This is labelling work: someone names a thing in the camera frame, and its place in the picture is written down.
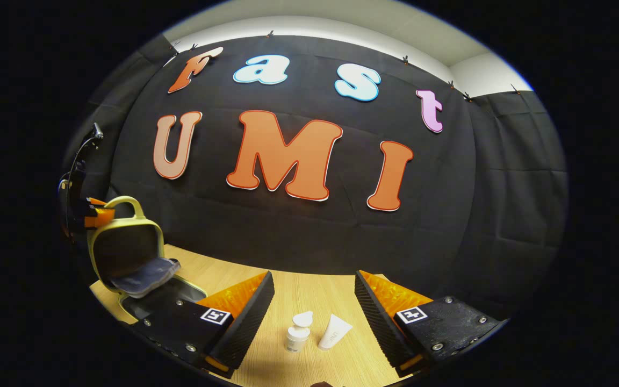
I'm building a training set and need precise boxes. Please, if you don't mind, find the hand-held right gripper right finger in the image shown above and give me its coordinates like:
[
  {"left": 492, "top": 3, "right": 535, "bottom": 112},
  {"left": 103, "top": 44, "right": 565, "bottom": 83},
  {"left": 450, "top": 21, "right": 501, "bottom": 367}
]
[{"left": 354, "top": 270, "right": 506, "bottom": 377}]

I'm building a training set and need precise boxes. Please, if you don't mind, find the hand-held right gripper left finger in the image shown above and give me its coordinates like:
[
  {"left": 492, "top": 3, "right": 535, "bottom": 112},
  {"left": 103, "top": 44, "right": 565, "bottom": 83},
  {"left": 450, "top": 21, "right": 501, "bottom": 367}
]
[{"left": 129, "top": 270, "right": 276, "bottom": 378}]

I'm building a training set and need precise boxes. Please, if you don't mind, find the white squeeze tube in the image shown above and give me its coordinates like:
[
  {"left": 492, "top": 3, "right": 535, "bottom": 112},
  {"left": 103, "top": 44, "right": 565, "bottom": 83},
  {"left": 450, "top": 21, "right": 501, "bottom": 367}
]
[{"left": 318, "top": 314, "right": 353, "bottom": 351}]

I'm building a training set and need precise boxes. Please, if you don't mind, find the white pump bottle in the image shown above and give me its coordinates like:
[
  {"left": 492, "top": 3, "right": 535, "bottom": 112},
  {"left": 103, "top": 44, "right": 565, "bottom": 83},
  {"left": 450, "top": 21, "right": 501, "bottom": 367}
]
[{"left": 286, "top": 311, "right": 314, "bottom": 353}]

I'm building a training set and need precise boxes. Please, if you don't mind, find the black backdrop cloth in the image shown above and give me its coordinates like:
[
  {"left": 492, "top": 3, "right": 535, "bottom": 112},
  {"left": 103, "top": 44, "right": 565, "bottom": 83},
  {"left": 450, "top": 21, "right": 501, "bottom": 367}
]
[{"left": 62, "top": 35, "right": 568, "bottom": 323}]

